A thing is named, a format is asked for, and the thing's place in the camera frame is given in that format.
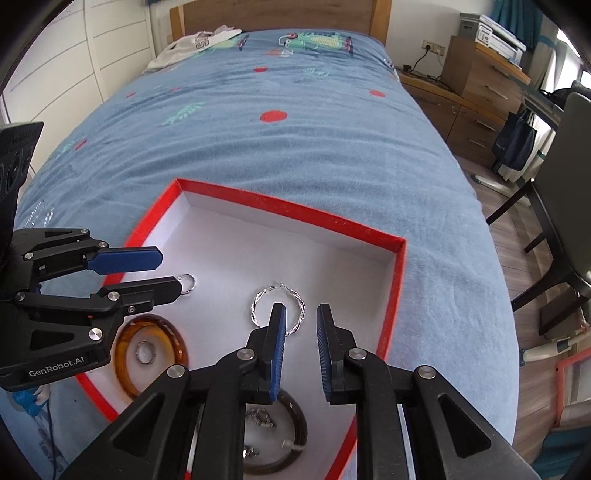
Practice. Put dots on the white cylindrical object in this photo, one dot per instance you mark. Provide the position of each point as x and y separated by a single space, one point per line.
540 353

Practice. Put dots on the thick amber bangle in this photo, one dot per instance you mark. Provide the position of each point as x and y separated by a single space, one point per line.
179 344

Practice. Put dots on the thin brown bangle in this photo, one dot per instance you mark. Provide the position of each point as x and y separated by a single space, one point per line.
300 424

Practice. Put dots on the blue printed blanket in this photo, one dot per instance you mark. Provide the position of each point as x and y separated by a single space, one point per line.
300 152

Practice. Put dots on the low wooden cabinet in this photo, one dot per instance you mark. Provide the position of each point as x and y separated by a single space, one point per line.
461 134

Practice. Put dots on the grey chair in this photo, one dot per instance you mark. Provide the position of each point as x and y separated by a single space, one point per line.
572 184

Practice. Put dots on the silver wristwatch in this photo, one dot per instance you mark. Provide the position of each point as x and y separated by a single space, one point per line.
263 419

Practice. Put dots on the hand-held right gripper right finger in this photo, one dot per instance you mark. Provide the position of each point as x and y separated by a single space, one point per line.
323 355

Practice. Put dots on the white wardrobe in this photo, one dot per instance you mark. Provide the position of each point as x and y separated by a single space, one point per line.
92 37

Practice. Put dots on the orange framed board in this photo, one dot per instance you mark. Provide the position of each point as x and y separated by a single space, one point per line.
561 387

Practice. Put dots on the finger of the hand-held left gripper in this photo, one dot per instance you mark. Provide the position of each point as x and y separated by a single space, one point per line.
124 259
143 293

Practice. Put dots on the white garment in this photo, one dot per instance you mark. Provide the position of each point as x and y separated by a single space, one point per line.
184 46

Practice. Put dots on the wall socket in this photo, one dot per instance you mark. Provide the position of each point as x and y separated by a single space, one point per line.
433 46

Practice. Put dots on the window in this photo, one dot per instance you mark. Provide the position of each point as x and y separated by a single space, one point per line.
579 55

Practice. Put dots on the twisted silver hoop earring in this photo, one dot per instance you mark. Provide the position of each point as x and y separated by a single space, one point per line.
253 310

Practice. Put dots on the wooden headboard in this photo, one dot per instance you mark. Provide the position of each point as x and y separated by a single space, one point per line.
277 14

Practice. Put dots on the white printer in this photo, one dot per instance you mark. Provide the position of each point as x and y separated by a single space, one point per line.
496 39

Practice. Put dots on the tall wooden drawer cabinet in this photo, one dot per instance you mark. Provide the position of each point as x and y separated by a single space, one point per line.
480 78

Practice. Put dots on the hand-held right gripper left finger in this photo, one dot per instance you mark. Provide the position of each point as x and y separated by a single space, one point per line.
278 355

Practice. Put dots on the red jewelry box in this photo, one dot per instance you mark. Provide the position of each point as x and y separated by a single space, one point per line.
277 240

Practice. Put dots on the small silver hoop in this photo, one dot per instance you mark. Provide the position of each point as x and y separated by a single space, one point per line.
194 282

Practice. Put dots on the teal curtain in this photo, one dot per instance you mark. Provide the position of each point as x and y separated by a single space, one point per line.
526 18

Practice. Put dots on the dark blue hanging bag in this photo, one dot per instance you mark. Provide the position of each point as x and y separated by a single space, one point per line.
512 143

